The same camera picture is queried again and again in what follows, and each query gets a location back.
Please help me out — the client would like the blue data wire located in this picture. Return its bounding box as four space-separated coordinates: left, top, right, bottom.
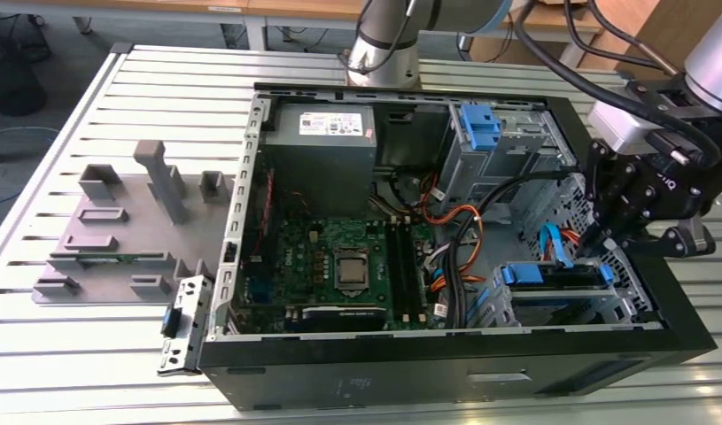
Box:
538 223 575 269

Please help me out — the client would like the CPU socket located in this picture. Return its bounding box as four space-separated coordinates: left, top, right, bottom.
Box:
331 247 373 298

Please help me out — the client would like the black graphics card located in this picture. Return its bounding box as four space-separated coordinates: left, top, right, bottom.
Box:
299 304 390 334

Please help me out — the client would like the green RAM stick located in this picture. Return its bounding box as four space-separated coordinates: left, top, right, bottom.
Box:
76 251 164 265

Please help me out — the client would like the grey power supply unit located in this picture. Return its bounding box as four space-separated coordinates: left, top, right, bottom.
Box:
259 104 378 216

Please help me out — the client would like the black cable bundle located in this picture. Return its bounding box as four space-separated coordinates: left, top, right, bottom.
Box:
442 170 574 329

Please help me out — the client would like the silver CPU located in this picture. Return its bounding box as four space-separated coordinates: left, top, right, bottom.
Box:
339 259 367 284

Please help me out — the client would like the green motherboard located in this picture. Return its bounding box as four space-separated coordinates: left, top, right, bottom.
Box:
229 214 450 333

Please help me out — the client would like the light blue floor cable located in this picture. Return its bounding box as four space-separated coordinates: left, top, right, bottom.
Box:
0 126 58 209

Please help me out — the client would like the metal slot bracket blue latch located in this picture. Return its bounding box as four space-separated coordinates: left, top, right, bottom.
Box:
156 274 215 377

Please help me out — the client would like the grey metal drive cage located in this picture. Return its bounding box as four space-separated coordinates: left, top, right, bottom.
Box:
439 102 586 209

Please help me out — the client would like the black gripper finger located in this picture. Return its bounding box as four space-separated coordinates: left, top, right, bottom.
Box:
600 217 717 259
575 139 655 259

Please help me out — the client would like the red twisted wire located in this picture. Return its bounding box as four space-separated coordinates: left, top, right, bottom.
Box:
251 169 277 263

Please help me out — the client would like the blue plastic drive latch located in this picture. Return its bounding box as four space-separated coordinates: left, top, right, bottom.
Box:
459 104 502 151

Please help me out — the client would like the grey parts rack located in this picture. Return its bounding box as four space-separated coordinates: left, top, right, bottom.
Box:
32 140 241 306

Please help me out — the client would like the wooden desk white frame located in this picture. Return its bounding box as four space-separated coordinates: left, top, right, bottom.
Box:
454 0 608 68
69 0 361 52

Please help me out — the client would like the thick black arm hose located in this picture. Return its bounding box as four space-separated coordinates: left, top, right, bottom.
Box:
510 0 722 167

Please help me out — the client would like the orange wire bundle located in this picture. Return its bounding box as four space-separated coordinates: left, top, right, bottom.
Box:
422 205 486 293

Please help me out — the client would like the brown wooden cabinet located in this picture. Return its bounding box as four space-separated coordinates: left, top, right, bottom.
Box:
583 0 722 81

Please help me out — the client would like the black RAM slot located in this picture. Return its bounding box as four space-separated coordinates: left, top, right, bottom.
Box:
387 215 414 324
402 215 430 324

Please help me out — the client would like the black PC case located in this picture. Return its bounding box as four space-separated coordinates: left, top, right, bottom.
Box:
197 81 719 411

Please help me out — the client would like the metal disk bay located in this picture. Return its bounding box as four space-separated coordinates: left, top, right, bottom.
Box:
478 259 657 328

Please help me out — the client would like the hard disk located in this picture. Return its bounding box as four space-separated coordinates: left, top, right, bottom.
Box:
470 260 616 327

